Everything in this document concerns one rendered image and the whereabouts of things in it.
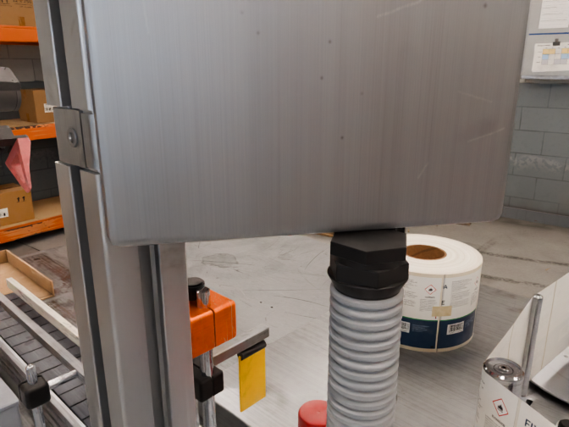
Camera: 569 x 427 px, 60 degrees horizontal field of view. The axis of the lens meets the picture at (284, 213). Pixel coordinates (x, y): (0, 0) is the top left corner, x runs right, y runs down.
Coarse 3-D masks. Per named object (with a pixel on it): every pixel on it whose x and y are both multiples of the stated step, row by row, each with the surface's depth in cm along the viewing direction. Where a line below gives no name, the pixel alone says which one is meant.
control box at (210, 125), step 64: (128, 0) 16; (192, 0) 17; (256, 0) 17; (320, 0) 18; (384, 0) 18; (448, 0) 19; (512, 0) 19; (128, 64) 17; (192, 64) 17; (256, 64) 18; (320, 64) 18; (384, 64) 19; (448, 64) 19; (512, 64) 20; (128, 128) 18; (192, 128) 18; (256, 128) 19; (320, 128) 19; (384, 128) 20; (448, 128) 20; (512, 128) 21; (128, 192) 18; (192, 192) 19; (256, 192) 19; (320, 192) 20; (384, 192) 20; (448, 192) 21
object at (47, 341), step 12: (0, 300) 85; (12, 312) 82; (24, 324) 78; (36, 324) 77; (36, 336) 75; (48, 336) 74; (48, 348) 72; (60, 348) 71; (60, 360) 70; (72, 360) 68
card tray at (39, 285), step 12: (0, 252) 133; (0, 264) 133; (12, 264) 133; (24, 264) 126; (0, 276) 126; (12, 276) 126; (24, 276) 126; (36, 276) 121; (0, 288) 119; (36, 288) 119; (48, 288) 117
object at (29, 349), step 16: (16, 304) 101; (0, 320) 95; (0, 336) 92; (16, 336) 89; (32, 336) 89; (64, 336) 89; (16, 352) 85; (32, 352) 84; (48, 352) 84; (48, 368) 80; (64, 368) 80; (64, 384) 76; (80, 384) 76; (64, 400) 72; (80, 400) 72; (80, 416) 69
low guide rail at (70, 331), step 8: (8, 280) 104; (16, 288) 101; (24, 288) 101; (24, 296) 99; (32, 296) 97; (32, 304) 96; (40, 304) 94; (40, 312) 94; (48, 312) 91; (48, 320) 91; (56, 320) 88; (64, 320) 88; (64, 328) 86; (72, 328) 85; (72, 336) 84
